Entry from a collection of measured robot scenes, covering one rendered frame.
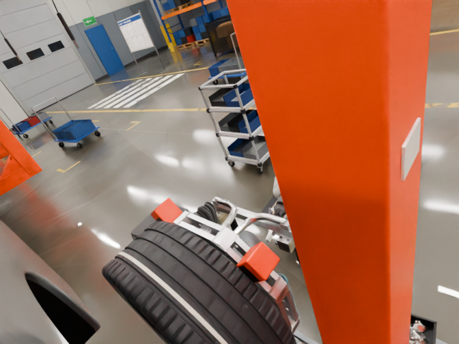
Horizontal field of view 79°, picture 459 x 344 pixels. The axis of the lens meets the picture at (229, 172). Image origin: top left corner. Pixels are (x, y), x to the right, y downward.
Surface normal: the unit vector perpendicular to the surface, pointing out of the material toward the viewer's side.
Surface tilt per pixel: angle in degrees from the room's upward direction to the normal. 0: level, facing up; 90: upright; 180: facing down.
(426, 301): 0
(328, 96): 90
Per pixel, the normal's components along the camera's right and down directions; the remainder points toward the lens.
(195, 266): 0.01, -0.65
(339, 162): -0.62, 0.59
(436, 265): -0.31, -0.79
